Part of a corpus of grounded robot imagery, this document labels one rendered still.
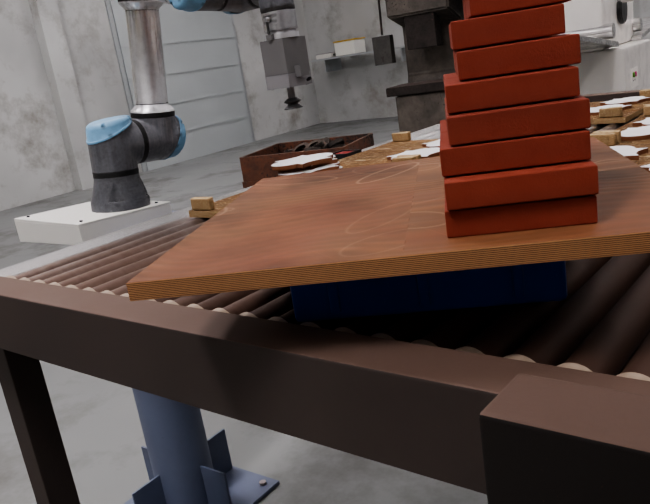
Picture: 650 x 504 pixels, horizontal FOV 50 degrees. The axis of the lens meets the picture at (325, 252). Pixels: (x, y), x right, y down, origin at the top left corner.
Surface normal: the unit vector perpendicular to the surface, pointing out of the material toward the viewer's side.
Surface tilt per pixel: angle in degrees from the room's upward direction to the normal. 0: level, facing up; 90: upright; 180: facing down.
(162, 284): 90
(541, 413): 0
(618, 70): 90
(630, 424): 0
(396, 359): 0
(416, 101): 90
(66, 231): 90
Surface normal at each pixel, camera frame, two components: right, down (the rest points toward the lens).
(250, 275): -0.16, 0.29
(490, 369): -0.15, -0.95
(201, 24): 0.80, 0.04
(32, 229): -0.58, 0.30
